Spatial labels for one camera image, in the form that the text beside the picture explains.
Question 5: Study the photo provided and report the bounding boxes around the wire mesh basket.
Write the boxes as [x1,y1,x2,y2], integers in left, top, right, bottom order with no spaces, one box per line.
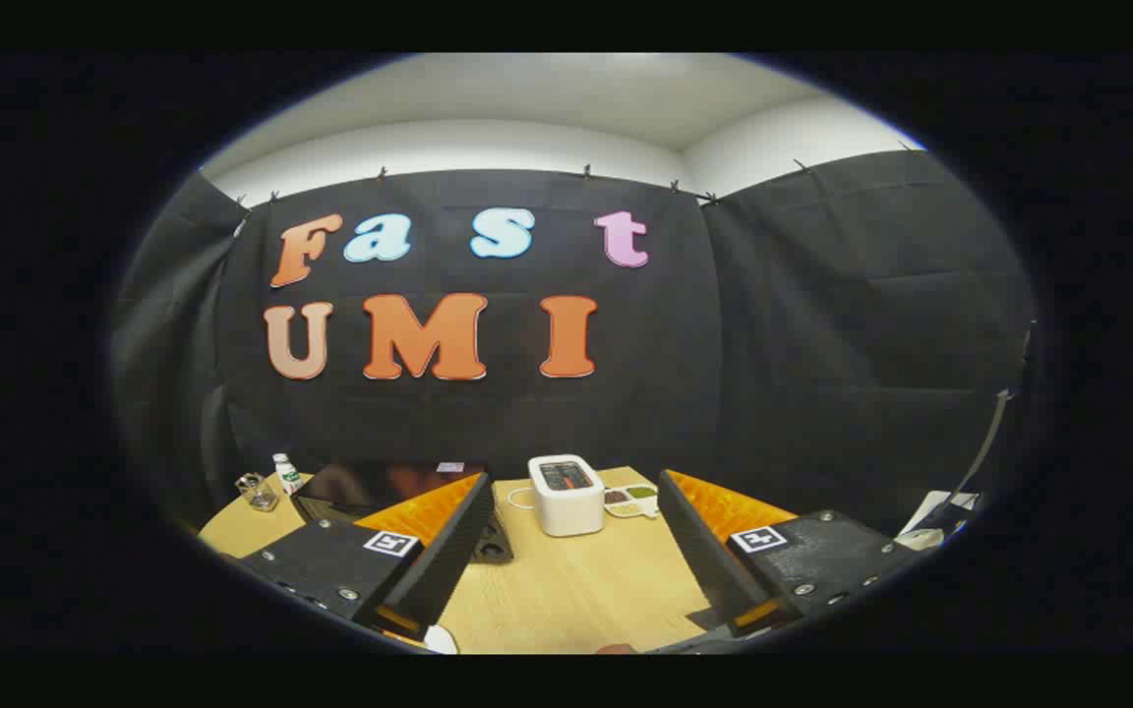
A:
[235,472,280,512]

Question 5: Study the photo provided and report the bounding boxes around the white divided dish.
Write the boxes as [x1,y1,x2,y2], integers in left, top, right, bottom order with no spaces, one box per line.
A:
[602,484,661,519]

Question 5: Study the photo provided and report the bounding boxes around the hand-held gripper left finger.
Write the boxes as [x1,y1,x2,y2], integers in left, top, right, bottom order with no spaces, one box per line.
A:
[232,472,497,640]

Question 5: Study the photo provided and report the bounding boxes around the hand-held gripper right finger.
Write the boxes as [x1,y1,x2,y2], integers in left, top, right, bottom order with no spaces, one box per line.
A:
[657,469,922,638]

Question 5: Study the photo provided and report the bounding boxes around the black backdrop cloth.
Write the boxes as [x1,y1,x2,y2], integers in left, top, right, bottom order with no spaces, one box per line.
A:
[109,147,1038,537]

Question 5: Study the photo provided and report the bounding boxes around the white bread toaster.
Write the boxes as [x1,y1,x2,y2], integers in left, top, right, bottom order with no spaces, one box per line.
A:
[527,454,607,538]

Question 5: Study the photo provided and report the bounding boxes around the black toaster oven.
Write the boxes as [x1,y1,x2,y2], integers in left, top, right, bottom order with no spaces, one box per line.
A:
[289,460,516,564]

